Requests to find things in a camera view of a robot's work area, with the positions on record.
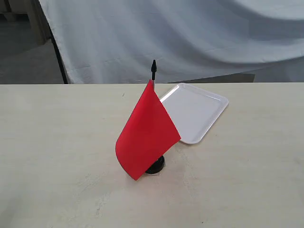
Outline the red flag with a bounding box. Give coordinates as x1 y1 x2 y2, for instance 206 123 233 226
115 62 181 180

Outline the black round flag base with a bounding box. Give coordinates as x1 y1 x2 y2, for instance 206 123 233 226
145 156 165 175

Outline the white plastic tray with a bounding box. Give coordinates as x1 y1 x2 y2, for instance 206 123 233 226
160 83 229 144

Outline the white backdrop cloth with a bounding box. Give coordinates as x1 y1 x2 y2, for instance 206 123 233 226
40 0 304 84

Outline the wooden furniture in background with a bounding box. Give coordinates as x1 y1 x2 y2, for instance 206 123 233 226
0 0 51 45

